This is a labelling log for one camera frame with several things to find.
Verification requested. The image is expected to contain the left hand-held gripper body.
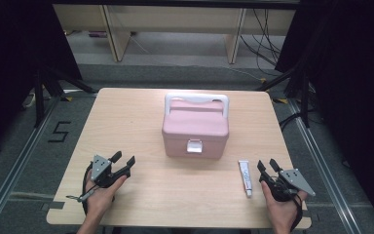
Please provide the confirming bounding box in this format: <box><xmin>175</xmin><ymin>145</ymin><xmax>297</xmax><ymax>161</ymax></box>
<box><xmin>91</xmin><ymin>154</ymin><xmax>131</xmax><ymax>189</ymax></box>

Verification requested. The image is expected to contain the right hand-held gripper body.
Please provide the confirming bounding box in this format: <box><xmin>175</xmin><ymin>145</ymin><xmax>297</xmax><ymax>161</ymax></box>
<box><xmin>262</xmin><ymin>168</ymin><xmax>317</xmax><ymax>203</ymax></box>

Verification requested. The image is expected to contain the white ointment tube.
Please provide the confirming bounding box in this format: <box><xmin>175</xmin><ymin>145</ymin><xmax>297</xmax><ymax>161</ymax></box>
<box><xmin>238</xmin><ymin>159</ymin><xmax>253</xmax><ymax>198</ymax></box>

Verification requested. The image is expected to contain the pink storage box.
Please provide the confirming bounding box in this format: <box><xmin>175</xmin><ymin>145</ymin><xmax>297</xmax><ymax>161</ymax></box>
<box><xmin>161</xmin><ymin>92</ymin><xmax>231</xmax><ymax>160</ymax></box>

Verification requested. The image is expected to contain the person's left hand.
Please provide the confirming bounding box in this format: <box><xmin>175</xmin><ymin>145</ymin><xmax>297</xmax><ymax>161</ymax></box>
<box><xmin>85</xmin><ymin>169</ymin><xmax>129</xmax><ymax>224</ymax></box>

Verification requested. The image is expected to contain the person's right hand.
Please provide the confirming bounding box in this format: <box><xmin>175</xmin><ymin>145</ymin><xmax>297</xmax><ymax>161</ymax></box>
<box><xmin>261</xmin><ymin>180</ymin><xmax>308</xmax><ymax>234</ymax></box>

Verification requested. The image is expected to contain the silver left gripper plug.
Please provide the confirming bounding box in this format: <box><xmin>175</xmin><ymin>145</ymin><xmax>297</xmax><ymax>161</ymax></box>
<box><xmin>65</xmin><ymin>189</ymin><xmax>95</xmax><ymax>203</ymax></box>

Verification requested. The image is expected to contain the grey tape piece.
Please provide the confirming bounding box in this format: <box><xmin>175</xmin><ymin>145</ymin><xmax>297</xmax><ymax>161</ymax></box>
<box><xmin>42</xmin><ymin>201</ymin><xmax>65</xmax><ymax>211</ymax></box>

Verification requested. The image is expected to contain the black metal stand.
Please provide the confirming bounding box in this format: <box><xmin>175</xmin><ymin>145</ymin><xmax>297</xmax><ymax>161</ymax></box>
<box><xmin>256</xmin><ymin>62</ymin><xmax>312</xmax><ymax>129</ymax></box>
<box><xmin>33</xmin><ymin>61</ymin><xmax>97</xmax><ymax>129</ymax></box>

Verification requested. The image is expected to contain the black curtain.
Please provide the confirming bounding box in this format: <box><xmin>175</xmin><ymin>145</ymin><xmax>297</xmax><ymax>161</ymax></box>
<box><xmin>0</xmin><ymin>0</ymin><xmax>83</xmax><ymax>161</ymax></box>
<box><xmin>274</xmin><ymin>0</ymin><xmax>374</xmax><ymax>228</ymax></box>

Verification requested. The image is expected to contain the beige wooden desk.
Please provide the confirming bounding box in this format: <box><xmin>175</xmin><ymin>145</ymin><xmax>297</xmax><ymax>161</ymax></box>
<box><xmin>52</xmin><ymin>3</ymin><xmax>296</xmax><ymax>64</ymax></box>

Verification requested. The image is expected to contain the aluminium floor rail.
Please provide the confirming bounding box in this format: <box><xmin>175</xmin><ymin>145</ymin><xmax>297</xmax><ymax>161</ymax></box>
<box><xmin>0</xmin><ymin>96</ymin><xmax>61</xmax><ymax>234</ymax></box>
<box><xmin>286</xmin><ymin>97</ymin><xmax>363</xmax><ymax>234</ymax></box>

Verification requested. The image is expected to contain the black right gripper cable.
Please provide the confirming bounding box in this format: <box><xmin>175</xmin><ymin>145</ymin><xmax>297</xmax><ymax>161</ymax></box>
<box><xmin>290</xmin><ymin>194</ymin><xmax>304</xmax><ymax>233</ymax></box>

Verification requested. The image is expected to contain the bundle of black cables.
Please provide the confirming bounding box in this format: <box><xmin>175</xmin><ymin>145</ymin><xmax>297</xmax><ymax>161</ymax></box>
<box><xmin>240</xmin><ymin>9</ymin><xmax>283</xmax><ymax>78</ymax></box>

